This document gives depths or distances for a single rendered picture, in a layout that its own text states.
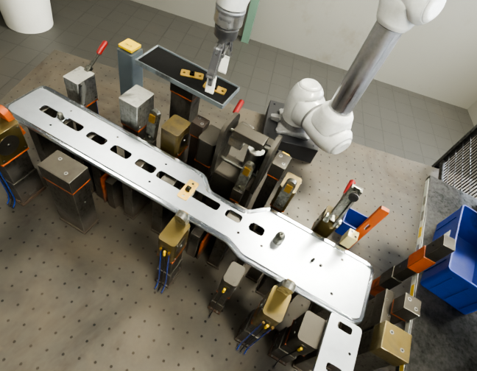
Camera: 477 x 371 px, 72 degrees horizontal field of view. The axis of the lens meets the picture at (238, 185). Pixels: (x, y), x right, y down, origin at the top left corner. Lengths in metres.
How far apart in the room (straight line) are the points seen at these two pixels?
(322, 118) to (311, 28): 2.55
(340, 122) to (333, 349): 0.89
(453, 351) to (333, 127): 0.89
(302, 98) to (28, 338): 1.38
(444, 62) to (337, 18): 1.26
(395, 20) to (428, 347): 1.00
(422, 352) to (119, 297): 0.95
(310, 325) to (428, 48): 3.60
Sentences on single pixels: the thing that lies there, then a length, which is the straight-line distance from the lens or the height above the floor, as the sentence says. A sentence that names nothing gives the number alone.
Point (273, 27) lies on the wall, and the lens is 3.99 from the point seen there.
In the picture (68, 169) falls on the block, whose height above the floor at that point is 1.03.
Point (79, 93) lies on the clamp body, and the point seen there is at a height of 1.02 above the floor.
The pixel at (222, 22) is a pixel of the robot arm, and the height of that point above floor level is 1.42.
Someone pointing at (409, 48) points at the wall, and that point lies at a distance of 4.19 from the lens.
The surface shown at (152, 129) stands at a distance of 1.22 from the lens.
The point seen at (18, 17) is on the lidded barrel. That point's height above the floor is 0.15.
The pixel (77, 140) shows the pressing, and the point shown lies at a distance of 1.25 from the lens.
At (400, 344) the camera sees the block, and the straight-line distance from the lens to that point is 1.07.
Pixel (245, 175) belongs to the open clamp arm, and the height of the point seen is 1.06.
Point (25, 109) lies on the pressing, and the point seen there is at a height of 1.00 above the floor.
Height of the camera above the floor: 1.90
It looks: 51 degrees down
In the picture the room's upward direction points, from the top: 21 degrees clockwise
